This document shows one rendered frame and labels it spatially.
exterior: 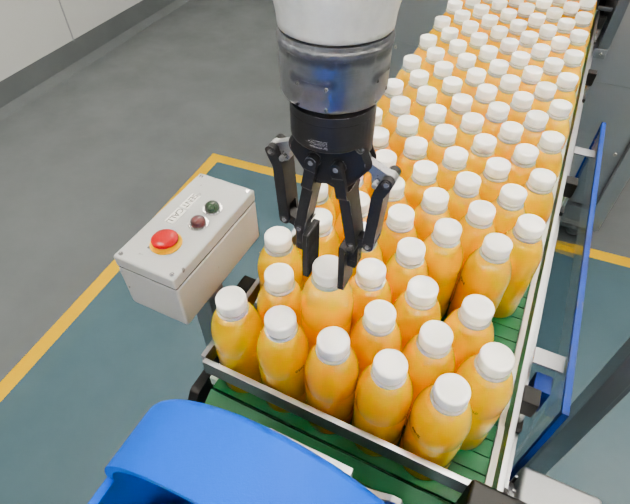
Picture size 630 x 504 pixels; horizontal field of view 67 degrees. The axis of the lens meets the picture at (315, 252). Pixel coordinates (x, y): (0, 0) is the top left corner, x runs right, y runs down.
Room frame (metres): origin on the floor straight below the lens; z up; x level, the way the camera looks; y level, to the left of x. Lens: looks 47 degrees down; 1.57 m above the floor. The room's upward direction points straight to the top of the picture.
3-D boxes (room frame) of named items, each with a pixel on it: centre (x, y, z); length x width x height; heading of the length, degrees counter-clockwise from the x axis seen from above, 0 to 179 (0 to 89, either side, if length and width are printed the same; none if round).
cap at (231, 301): (0.37, 0.11, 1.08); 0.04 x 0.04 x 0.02
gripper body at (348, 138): (0.37, -0.02, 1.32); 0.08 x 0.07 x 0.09; 64
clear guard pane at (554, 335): (0.64, -0.51, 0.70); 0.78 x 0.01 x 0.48; 154
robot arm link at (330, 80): (0.37, -0.02, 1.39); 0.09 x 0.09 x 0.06
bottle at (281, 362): (0.34, 0.04, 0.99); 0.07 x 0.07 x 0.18
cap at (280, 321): (0.34, 0.04, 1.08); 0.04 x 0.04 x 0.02
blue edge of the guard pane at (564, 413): (0.65, -0.49, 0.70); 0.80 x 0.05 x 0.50; 154
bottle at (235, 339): (0.37, 0.11, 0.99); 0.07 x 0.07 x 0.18
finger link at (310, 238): (0.38, 0.00, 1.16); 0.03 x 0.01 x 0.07; 154
